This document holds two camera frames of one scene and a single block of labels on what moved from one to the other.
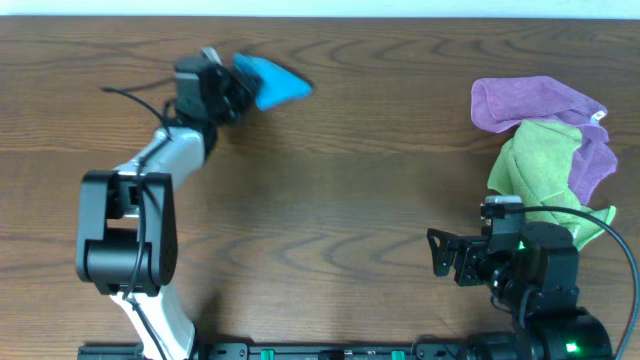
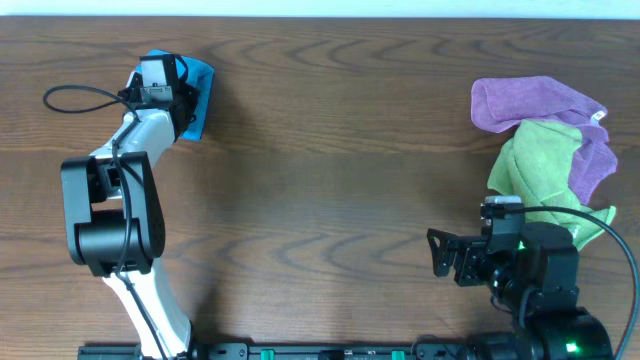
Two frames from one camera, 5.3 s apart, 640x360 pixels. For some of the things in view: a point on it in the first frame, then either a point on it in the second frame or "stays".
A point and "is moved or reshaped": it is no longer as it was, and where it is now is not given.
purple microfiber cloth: x=502 y=104 stays
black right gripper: x=471 y=251 stays
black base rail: x=283 y=351 stays
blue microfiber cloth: x=274 y=86 is moved or reshaped
